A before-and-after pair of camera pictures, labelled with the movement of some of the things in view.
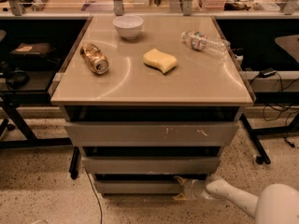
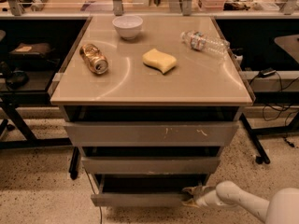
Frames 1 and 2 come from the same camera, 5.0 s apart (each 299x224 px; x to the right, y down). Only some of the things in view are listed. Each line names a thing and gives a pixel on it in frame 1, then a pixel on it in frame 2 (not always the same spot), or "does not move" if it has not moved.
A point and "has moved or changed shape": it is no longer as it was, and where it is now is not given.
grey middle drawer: (150, 164) does not move
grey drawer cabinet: (149, 99) does not move
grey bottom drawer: (119, 187) has moved or changed shape
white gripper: (191, 189) -> (202, 198)
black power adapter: (266, 73) does not move
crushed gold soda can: (94, 59) does not move
